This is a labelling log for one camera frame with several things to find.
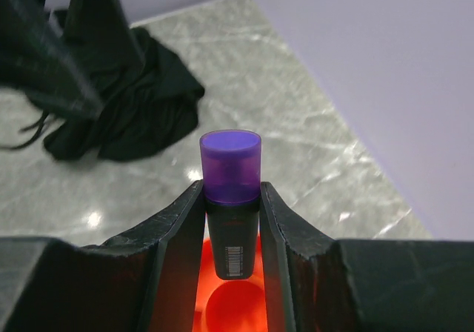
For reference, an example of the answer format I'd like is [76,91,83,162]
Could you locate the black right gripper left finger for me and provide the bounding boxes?
[1,181,204,331]

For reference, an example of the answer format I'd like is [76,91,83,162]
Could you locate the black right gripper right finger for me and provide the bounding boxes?
[260,182,473,331]

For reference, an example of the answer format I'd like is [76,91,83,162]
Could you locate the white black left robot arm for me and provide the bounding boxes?
[1,0,204,331]

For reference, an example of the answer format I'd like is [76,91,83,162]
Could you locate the orange round desk organizer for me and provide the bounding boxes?
[192,239,268,332]

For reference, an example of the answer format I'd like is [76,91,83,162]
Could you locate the black cloth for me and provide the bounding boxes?
[0,26,206,162]

